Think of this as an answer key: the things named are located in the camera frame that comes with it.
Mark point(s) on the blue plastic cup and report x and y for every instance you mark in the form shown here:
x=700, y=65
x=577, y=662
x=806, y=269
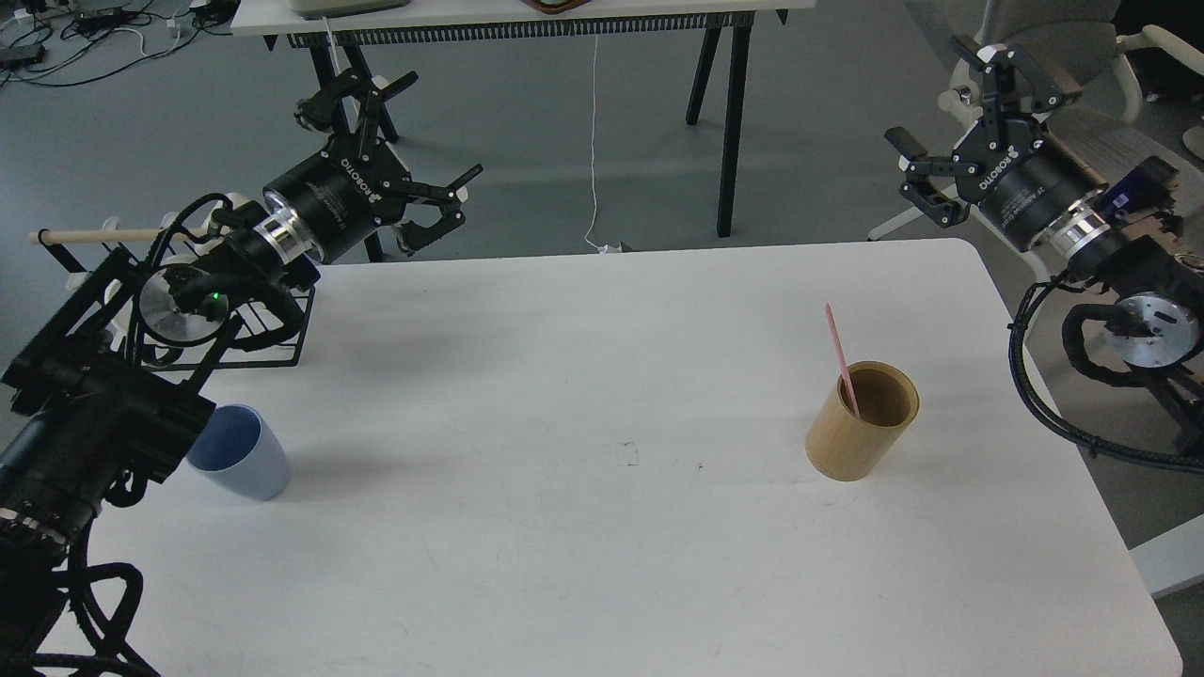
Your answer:
x=238, y=451

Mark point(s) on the grey office chair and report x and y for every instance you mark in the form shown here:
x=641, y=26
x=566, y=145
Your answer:
x=1099, y=125

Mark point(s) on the black wire cup rack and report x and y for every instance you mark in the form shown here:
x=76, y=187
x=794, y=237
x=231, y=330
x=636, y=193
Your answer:
x=171, y=311

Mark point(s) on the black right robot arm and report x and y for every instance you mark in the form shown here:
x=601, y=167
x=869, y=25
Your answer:
x=1142, y=340

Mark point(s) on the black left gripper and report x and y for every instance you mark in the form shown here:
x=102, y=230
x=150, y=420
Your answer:
x=352, y=186

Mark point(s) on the bamboo cylinder holder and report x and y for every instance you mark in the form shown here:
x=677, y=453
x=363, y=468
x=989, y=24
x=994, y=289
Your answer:
x=853, y=431

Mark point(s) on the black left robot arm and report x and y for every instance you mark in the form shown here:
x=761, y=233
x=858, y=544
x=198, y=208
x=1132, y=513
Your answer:
x=111, y=385

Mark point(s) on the pink chopstick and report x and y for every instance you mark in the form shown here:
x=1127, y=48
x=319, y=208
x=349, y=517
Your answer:
x=845, y=374

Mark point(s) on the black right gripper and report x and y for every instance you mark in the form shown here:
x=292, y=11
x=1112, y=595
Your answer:
x=1024, y=183

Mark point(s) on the background white desk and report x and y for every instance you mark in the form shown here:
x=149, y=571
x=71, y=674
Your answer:
x=662, y=48

